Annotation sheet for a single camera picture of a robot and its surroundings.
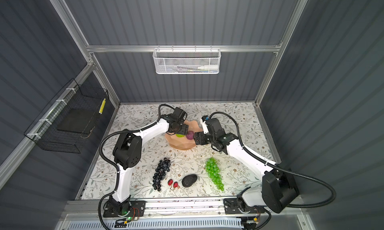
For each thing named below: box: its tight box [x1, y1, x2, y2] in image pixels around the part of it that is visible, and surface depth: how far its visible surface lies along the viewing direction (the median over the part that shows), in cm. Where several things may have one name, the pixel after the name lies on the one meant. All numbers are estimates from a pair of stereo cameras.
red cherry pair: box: [168, 179, 179, 191], surface depth 82 cm
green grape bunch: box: [205, 157, 225, 192], surface depth 83 cm
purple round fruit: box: [185, 130, 194, 140], surface depth 98 cm
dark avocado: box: [181, 174, 198, 188], surface depth 80 cm
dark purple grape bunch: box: [152, 157, 171, 192], surface depth 84 cm
